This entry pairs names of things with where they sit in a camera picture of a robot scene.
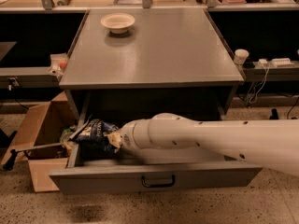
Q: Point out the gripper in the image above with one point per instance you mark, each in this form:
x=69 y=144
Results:
x=128 y=137

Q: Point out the blue chip bag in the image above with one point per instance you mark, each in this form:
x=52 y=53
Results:
x=92 y=138

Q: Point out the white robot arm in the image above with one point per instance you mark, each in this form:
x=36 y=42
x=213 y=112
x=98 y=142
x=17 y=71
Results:
x=273 y=144

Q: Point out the grey open top drawer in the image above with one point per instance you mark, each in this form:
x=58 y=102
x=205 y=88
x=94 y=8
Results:
x=193 y=167

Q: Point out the plastic bag with red object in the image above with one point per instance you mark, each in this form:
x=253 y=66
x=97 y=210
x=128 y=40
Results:
x=58 y=63

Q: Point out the roll of tape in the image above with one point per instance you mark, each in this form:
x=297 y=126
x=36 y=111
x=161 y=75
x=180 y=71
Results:
x=65 y=137

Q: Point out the brown cardboard box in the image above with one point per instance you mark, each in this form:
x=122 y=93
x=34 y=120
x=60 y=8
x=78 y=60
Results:
x=43 y=124

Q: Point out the grey metal cabinet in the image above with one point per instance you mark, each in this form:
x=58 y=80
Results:
x=171 y=60

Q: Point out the white paper bowl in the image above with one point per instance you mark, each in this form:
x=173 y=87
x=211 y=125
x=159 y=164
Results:
x=118 y=23

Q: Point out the white cylindrical container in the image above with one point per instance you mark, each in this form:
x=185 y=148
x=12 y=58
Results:
x=240 y=56

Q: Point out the white power strip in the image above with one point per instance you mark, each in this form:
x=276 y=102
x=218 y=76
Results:
x=282 y=62

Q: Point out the black drawer handle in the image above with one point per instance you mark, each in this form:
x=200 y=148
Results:
x=158 y=182

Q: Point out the black handled grabber tool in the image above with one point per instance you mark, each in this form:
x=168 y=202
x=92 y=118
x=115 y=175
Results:
x=48 y=151

